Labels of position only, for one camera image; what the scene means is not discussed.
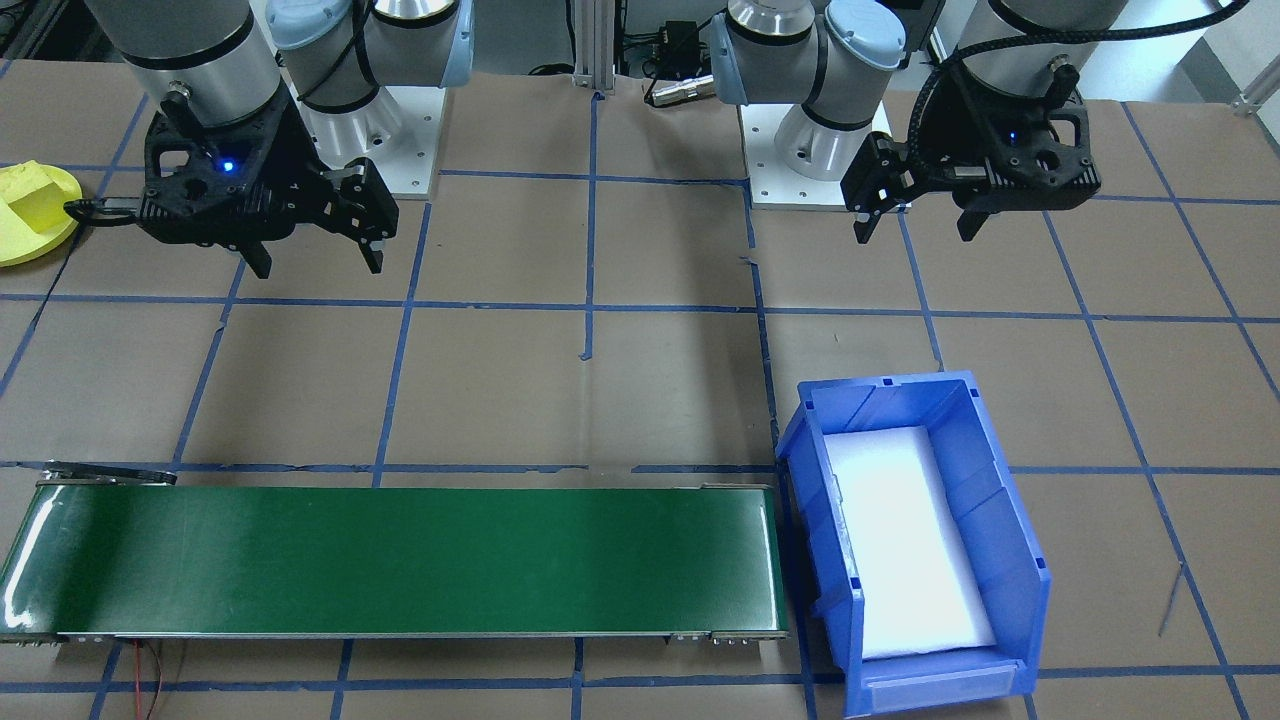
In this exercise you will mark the green conveyor belt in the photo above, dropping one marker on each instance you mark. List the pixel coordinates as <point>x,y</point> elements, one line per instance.
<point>400,560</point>

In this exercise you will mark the blue plastic storage bin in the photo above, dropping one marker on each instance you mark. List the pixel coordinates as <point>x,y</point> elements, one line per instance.
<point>1010,560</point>

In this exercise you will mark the yellow foam block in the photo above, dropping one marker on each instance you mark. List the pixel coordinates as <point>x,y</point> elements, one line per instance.
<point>35,195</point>

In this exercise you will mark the silver metal cylinder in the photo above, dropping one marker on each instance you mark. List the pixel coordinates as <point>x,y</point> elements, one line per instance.
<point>685,90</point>

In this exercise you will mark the short aluminium frame post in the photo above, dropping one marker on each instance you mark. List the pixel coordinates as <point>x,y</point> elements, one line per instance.
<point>597,45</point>

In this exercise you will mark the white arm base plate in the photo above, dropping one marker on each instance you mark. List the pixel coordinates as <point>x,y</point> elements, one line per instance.
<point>415,150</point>
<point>770,190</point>

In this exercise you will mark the white foam pad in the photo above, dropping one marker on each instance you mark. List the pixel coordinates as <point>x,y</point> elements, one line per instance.
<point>900,540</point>

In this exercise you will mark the black plug adapter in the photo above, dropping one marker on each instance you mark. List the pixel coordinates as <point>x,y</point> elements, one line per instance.
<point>680,40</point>

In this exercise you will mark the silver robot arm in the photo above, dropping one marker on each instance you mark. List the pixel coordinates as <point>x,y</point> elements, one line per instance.
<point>180,50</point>
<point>840,60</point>

